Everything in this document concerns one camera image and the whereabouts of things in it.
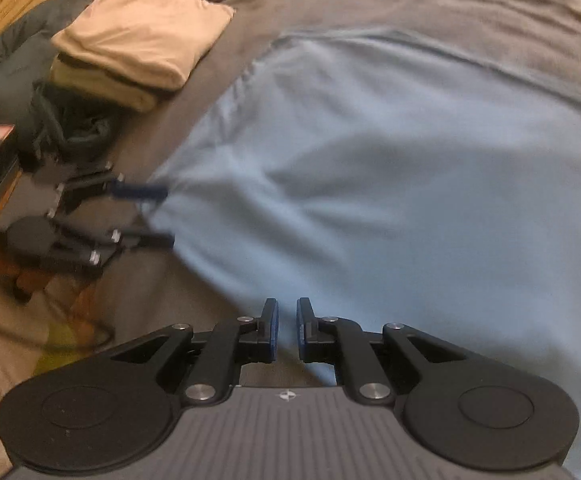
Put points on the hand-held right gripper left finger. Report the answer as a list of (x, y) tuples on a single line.
[(273, 332)]

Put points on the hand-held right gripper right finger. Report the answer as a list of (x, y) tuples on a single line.
[(301, 332)]

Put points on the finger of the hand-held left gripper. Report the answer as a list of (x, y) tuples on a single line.
[(148, 241), (138, 191)]

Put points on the light blue t-shirt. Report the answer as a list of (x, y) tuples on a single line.
[(395, 185)]

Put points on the person's left hand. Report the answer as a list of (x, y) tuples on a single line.
[(33, 282)]

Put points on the dark crumpled garment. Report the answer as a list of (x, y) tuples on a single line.
[(80, 125)]

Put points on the beige folded garment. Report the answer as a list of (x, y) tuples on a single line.
[(105, 87)]

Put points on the teal pillow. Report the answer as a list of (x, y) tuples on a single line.
[(10, 60)]

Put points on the cream folded garment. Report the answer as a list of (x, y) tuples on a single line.
[(140, 35)]

